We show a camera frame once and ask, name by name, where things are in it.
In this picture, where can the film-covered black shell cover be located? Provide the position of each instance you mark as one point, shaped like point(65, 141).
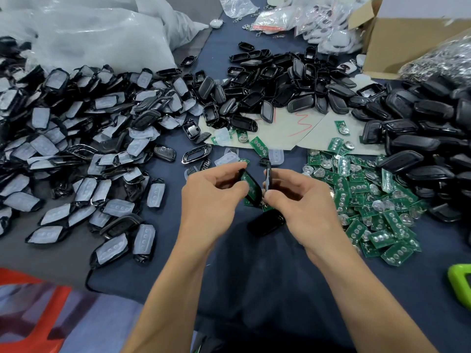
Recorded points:
point(268, 176)

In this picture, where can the heap of clear parts bags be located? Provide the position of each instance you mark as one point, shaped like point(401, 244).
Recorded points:
point(327, 25)

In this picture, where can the person's left hand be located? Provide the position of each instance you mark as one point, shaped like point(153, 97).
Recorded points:
point(210, 209)

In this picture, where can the clear bag of metal parts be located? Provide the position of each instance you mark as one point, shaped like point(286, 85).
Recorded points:
point(441, 64)

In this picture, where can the person's right forearm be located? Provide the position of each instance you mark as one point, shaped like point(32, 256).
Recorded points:
point(372, 309)

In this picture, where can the large white plastic bag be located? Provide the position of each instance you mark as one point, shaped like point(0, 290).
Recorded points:
point(85, 33)

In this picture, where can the clear bag with red label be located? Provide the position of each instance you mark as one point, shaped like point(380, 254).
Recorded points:
point(274, 19)

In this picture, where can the small crumpled clear plastic bag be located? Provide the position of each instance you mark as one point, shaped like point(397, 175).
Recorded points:
point(239, 5)

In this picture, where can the pile of assembled black fobs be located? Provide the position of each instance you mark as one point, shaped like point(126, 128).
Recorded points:
point(430, 143)

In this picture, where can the person's right hand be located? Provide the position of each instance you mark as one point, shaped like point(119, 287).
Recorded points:
point(305, 213)

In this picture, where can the small white object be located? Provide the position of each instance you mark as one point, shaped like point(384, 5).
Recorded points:
point(216, 23)

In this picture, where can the yellow-green object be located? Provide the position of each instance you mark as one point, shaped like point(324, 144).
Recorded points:
point(462, 283)

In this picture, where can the red blue striped bag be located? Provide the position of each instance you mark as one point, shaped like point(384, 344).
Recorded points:
point(51, 312)

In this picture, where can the pile of black shell halves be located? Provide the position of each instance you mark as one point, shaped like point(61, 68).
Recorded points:
point(287, 88)

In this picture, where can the pile of green circuit boards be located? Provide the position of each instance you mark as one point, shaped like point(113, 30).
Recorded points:
point(383, 209)

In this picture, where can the large open cardboard box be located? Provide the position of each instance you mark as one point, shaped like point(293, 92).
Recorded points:
point(412, 44)

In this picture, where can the small clear film piece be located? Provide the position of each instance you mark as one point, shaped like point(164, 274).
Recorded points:
point(276, 156)

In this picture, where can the lone glossy black shell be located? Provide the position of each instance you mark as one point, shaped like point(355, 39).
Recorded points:
point(266, 222)

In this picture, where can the small green circuit board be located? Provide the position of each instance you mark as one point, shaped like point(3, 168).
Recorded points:
point(252, 187)

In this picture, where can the pile of shells with pads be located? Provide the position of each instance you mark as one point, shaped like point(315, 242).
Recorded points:
point(77, 143)

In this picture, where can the clear plastic film piece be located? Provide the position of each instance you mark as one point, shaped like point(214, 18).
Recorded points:
point(227, 158)

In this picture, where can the person's left forearm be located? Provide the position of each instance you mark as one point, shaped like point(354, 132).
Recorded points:
point(169, 309)

